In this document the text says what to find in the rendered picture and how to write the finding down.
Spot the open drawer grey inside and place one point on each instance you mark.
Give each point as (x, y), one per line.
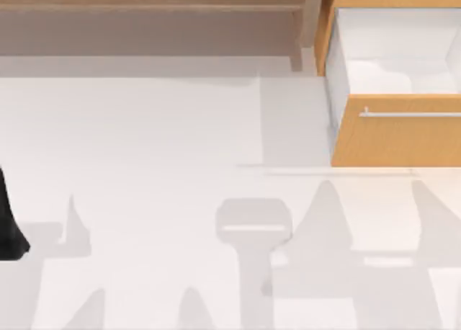
(392, 52)

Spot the pale wooden drawer front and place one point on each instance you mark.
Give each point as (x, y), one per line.
(396, 142)

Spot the brown wooden open shelf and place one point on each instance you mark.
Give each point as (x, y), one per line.
(151, 23)

